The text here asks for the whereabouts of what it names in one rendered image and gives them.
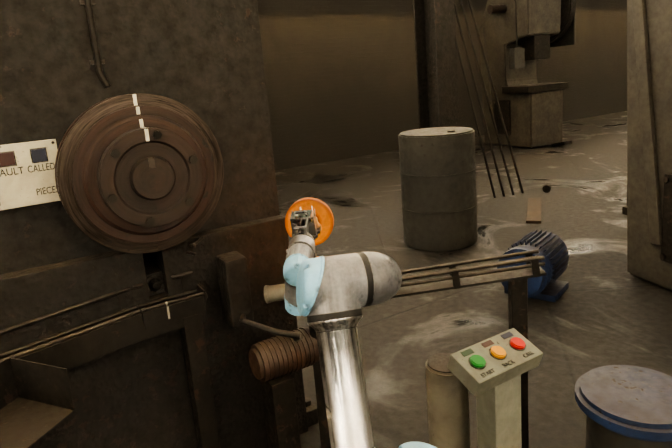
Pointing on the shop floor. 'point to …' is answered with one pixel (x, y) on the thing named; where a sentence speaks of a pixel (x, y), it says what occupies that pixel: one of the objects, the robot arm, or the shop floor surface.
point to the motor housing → (282, 383)
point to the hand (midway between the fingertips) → (308, 216)
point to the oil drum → (438, 188)
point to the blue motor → (553, 246)
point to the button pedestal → (497, 388)
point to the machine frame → (240, 396)
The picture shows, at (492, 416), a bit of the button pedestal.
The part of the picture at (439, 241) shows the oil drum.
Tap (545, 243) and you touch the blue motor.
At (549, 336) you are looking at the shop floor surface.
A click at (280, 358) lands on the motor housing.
